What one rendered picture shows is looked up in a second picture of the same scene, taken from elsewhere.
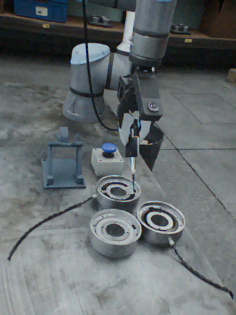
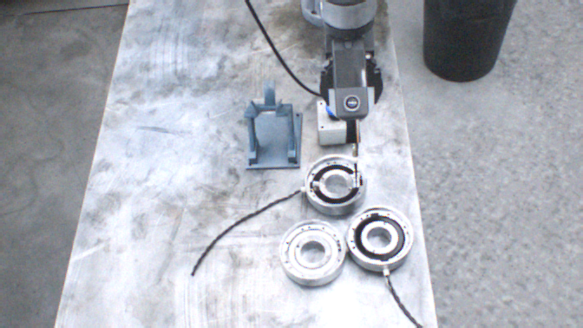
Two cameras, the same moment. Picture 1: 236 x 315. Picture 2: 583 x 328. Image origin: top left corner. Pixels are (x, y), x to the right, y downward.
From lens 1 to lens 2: 46 cm
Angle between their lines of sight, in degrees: 32
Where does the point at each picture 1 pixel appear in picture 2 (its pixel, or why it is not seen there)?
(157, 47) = (352, 16)
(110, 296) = not seen: outside the picture
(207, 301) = not seen: outside the picture
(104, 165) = (329, 134)
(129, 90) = (329, 64)
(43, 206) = (240, 200)
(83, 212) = (287, 212)
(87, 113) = not seen: hidden behind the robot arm
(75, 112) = (317, 11)
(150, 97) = (350, 86)
